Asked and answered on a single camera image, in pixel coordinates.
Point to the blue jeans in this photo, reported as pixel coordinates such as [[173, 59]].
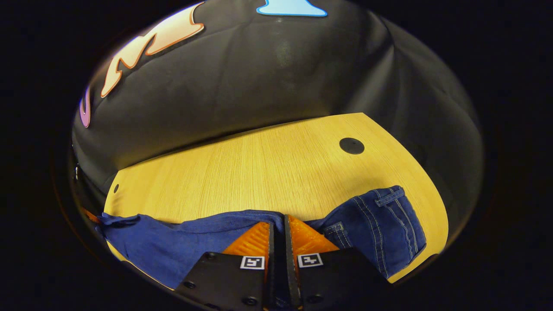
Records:
[[380, 224]]

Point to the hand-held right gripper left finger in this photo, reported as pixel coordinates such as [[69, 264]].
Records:
[[271, 276]]

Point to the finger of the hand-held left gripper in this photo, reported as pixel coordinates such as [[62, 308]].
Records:
[[91, 215]]

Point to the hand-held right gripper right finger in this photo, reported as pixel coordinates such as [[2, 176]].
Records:
[[291, 276]]

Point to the black backdrop cloth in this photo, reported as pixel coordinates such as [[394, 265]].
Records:
[[259, 86]]

